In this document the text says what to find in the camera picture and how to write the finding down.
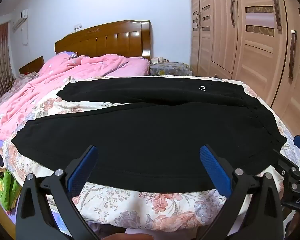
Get floral quilt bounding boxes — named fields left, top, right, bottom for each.
left=0, top=75, right=300, bottom=235

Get wooden wardrobe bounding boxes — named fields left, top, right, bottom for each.
left=189, top=0, right=300, bottom=140

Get red patterned curtain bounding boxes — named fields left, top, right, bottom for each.
left=0, top=21, right=15, bottom=105

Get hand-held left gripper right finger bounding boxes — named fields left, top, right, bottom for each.
left=199, top=144, right=285, bottom=240

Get pink pillow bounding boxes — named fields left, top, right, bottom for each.
left=109, top=57, right=150, bottom=77

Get nightstand with floral cover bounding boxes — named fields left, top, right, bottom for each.
left=149, top=61, right=192, bottom=77

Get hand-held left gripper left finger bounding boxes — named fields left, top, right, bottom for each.
left=15, top=144, right=100, bottom=240

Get pink blanket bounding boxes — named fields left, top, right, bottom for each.
left=0, top=51, right=130, bottom=142

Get wooden headboard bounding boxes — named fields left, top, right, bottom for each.
left=54, top=20, right=152, bottom=61

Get low wooden panel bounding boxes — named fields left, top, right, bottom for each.
left=18, top=56, right=45, bottom=74

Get black pants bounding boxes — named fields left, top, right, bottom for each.
left=11, top=77, right=288, bottom=193

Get green patterned bag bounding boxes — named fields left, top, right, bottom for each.
left=0, top=165, right=22, bottom=212

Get white air conditioner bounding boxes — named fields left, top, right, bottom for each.
left=12, top=9, right=29, bottom=29

